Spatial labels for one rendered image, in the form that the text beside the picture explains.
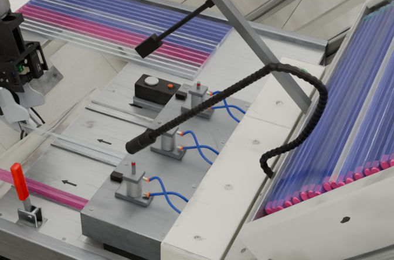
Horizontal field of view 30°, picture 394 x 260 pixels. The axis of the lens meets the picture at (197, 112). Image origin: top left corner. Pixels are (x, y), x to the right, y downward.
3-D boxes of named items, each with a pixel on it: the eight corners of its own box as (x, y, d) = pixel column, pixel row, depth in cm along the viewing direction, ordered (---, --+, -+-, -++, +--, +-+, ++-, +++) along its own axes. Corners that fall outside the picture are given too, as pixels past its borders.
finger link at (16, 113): (31, 143, 119) (16, 93, 115) (3, 139, 122) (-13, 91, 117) (43, 133, 121) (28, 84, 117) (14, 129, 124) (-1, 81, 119)
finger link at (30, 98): (47, 128, 123) (29, 83, 117) (19, 125, 125) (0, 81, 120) (57, 117, 125) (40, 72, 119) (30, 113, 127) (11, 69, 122)
